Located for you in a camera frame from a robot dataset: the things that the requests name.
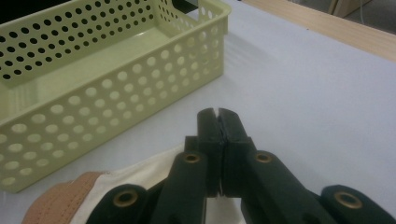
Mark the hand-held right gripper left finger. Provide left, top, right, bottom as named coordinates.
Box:
left=185, top=107, right=225, bottom=198

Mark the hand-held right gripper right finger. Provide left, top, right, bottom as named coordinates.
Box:
left=219, top=107, right=260, bottom=199

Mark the cream baby bodysuit brown trim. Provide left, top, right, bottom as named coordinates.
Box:
left=21, top=141, right=247, bottom=224

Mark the pale green perforated plastic basket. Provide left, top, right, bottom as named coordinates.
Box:
left=0, top=0, right=232, bottom=194

